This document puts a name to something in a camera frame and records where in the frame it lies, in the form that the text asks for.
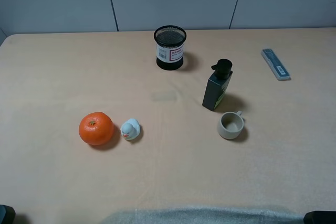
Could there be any white rubber duck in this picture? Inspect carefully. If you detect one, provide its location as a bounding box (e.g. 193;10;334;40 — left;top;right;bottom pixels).
120;119;141;141

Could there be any dark green pump bottle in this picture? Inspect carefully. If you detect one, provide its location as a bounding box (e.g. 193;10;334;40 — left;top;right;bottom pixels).
202;59;233;111

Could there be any black mesh pen holder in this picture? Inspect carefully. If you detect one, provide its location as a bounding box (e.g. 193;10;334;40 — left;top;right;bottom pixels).
153;25;186;71

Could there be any beige ceramic cup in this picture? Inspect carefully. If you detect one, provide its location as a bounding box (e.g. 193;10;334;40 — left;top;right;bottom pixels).
217;111;244;140

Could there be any orange mandarin fruit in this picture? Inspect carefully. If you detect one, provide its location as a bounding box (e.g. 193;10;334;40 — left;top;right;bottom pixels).
78;112;114;146

